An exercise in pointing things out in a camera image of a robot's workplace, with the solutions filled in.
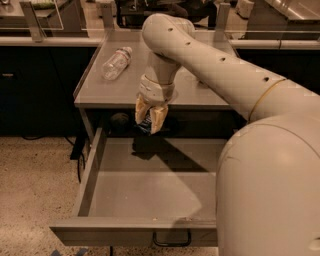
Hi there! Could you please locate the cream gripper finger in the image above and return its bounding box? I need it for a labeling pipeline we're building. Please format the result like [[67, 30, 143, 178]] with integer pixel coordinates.
[[135, 95, 150, 124], [149, 105, 168, 134]]

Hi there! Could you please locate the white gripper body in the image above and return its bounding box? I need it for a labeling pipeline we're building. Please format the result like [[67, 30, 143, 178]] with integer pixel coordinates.
[[137, 75, 175, 106]]

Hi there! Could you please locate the dark blue rxbar wrapper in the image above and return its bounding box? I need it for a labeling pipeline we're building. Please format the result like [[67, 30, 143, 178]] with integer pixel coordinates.
[[137, 115, 151, 135]]

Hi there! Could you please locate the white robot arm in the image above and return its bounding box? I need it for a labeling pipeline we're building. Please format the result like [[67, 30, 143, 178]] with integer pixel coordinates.
[[135, 13, 320, 256]]

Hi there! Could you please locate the grey metal cabinet counter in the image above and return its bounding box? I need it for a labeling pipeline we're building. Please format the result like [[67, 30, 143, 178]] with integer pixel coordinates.
[[73, 29, 248, 141]]

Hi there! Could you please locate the open grey top drawer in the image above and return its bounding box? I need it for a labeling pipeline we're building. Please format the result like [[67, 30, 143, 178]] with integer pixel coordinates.
[[50, 128, 226, 247]]

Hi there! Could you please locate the dark round object in cabinet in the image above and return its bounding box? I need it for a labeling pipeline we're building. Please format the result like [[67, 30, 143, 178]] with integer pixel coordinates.
[[110, 112, 129, 127]]

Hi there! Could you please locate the clear plastic water bottle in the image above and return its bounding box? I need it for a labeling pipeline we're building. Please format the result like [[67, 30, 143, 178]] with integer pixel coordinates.
[[101, 47, 132, 81]]

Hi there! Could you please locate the background grey table left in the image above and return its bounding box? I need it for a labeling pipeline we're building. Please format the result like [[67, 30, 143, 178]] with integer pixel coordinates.
[[0, 0, 88, 38]]

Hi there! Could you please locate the background steel table right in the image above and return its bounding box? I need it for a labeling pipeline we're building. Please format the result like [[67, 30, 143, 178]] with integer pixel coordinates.
[[246, 0, 320, 33]]

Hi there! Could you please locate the black floor cable left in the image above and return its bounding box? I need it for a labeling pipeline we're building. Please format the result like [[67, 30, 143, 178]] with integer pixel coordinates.
[[20, 134, 86, 184]]

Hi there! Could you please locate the black drawer handle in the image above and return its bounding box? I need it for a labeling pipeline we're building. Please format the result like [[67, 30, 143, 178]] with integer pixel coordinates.
[[152, 230, 192, 247]]

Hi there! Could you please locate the white horizontal rail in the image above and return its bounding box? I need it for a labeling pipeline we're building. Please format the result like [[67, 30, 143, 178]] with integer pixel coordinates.
[[0, 37, 320, 51]]

